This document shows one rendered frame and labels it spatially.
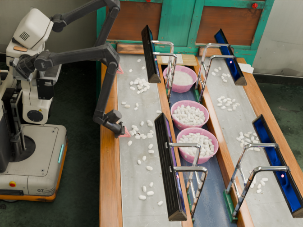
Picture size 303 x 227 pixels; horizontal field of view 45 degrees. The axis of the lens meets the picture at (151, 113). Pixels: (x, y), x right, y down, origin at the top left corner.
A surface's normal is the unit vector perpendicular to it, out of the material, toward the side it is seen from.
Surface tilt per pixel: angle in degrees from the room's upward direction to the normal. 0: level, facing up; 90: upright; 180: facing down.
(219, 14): 90
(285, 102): 0
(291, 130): 0
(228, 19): 91
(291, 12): 90
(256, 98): 0
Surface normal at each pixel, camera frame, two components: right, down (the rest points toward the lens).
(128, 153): 0.11, -0.75
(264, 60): 0.01, 0.66
